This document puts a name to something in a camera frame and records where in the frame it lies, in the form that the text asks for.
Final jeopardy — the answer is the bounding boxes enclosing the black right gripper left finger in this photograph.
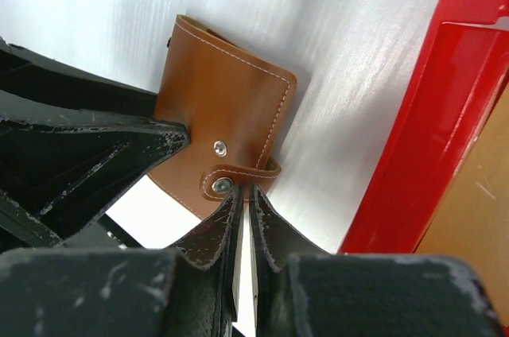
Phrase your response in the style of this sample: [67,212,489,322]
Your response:
[1,186,243,336]

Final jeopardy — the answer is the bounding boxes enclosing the red plastic bin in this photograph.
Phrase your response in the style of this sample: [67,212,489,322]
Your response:
[340,0,508,254]

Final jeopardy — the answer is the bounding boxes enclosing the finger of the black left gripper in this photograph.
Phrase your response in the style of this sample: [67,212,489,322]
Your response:
[1,91,189,248]
[1,41,157,118]

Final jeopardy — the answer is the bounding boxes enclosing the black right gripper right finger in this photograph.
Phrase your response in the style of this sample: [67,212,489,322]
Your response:
[249,185,503,336]

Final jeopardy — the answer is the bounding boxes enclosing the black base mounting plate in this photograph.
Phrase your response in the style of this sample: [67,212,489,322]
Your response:
[63,215,142,250]

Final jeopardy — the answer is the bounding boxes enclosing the brown leather card holder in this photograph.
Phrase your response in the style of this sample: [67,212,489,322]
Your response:
[149,14,297,219]

